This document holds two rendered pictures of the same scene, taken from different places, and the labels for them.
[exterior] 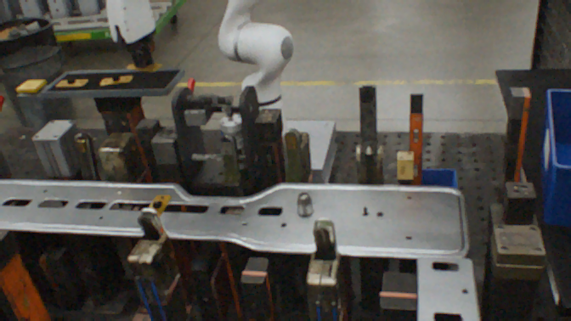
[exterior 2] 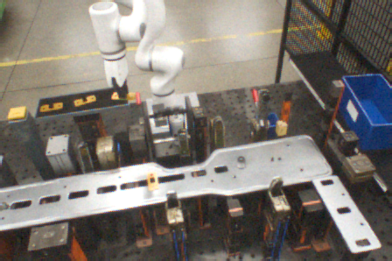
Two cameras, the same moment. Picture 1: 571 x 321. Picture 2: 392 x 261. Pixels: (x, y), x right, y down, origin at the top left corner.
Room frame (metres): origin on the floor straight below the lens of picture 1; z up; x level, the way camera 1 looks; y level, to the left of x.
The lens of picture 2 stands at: (0.23, 0.46, 2.01)
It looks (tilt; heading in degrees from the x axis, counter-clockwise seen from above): 44 degrees down; 336
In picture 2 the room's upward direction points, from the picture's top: 4 degrees counter-clockwise
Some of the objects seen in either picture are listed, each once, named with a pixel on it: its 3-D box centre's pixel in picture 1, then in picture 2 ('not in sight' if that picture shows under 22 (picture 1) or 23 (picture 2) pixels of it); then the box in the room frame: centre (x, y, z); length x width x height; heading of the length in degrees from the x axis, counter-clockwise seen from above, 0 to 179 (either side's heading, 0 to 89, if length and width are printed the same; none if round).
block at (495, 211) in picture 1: (494, 277); (329, 175); (0.82, -0.41, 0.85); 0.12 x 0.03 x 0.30; 164
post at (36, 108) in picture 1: (58, 155); (38, 152); (1.48, 0.68, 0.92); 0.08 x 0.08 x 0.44; 74
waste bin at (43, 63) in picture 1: (32, 76); not in sight; (3.73, 1.67, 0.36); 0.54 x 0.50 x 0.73; 163
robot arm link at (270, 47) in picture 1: (265, 63); (166, 70); (1.54, 0.01, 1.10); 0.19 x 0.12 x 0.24; 52
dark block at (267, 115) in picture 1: (278, 186); (200, 147); (1.17, 0.02, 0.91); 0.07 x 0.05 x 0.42; 164
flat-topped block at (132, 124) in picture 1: (135, 154); (97, 143); (1.41, 0.42, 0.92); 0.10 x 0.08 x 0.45; 74
